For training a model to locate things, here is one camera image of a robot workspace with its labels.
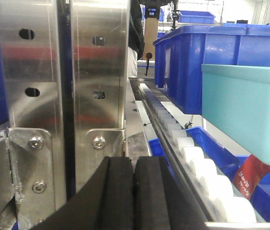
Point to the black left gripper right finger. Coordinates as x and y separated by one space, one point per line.
159 203

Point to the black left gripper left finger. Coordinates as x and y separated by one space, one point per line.
105 202

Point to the blue plastic bin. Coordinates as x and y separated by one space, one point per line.
180 54
229 164

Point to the teal plastic bin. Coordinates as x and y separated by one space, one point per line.
236 100

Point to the distant blue bin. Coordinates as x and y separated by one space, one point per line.
203 17

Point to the white roller track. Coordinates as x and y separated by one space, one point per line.
210 191

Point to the red snack package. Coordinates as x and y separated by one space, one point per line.
249 175

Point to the stainless steel rack upright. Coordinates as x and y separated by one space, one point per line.
69 102

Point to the person in black jacket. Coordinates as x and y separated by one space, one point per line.
136 38

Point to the brown cardboard box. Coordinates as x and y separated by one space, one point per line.
150 35

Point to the black tripod stand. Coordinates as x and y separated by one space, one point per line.
174 14

